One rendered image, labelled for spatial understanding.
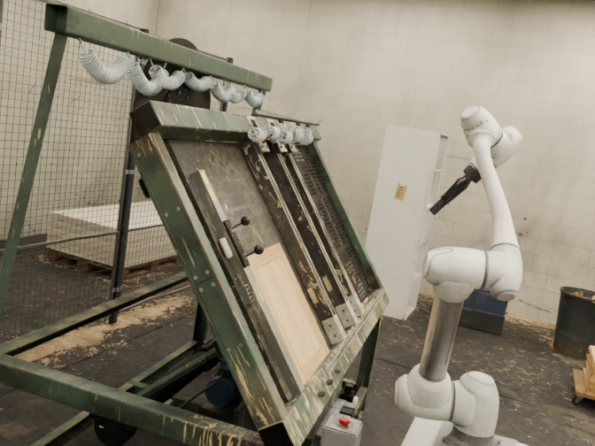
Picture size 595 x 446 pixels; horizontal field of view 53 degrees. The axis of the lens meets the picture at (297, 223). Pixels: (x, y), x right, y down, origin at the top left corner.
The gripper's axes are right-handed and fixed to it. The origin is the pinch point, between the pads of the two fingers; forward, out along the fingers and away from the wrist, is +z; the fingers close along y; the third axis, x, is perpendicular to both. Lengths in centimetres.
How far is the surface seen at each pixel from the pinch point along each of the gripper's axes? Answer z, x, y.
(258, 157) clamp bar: 45, -83, -16
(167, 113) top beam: 44, -77, 66
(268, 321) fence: 76, -6, 28
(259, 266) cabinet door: 70, -30, 14
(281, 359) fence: 83, 7, 24
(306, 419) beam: 88, 30, 25
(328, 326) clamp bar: 79, -3, -39
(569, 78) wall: -199, -120, -495
